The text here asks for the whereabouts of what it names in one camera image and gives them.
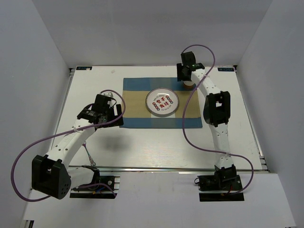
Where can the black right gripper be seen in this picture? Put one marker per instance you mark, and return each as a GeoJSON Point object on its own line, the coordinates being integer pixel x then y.
{"type": "Point", "coordinates": [180, 76]}

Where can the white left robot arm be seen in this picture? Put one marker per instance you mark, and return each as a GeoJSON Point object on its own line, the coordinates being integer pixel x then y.
{"type": "Point", "coordinates": [51, 173]}

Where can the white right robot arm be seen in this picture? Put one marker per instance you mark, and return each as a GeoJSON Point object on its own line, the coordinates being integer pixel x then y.
{"type": "Point", "coordinates": [216, 113]}

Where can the blue left corner sticker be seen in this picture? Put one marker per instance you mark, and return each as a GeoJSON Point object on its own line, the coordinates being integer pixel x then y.
{"type": "Point", "coordinates": [85, 68]}

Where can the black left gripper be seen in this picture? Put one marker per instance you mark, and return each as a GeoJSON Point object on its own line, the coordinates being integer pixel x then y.
{"type": "Point", "coordinates": [118, 122]}

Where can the blue corner sticker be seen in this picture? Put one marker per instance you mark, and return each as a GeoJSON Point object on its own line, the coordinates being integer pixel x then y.
{"type": "Point", "coordinates": [85, 68]}
{"type": "Point", "coordinates": [225, 69]}

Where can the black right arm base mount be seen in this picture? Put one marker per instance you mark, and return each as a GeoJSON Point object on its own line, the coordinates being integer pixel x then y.
{"type": "Point", "coordinates": [211, 190]}

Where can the brown metal cup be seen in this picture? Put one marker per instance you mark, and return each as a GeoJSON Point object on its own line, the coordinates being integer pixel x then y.
{"type": "Point", "coordinates": [188, 85]}

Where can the blue right corner sticker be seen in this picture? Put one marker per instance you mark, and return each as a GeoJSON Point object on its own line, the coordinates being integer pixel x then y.
{"type": "Point", "coordinates": [225, 69]}

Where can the fork with pink handle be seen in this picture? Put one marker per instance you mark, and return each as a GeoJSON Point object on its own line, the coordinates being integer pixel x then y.
{"type": "Point", "coordinates": [92, 162]}

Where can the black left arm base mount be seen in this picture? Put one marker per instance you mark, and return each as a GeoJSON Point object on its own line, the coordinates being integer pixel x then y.
{"type": "Point", "coordinates": [88, 182]}

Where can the white plate with red print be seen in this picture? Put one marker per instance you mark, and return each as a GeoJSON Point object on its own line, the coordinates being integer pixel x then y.
{"type": "Point", "coordinates": [162, 102]}

